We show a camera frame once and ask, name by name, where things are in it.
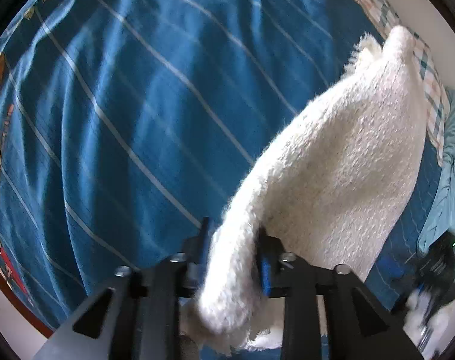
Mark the white fluffy fleece garment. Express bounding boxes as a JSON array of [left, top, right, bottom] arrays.
[[180, 26, 427, 353]]

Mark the light blue pillow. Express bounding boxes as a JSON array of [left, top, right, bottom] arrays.
[[418, 88, 455, 253]]

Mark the blue striped bed sheet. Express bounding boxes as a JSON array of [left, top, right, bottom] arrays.
[[0, 0, 450, 332]]

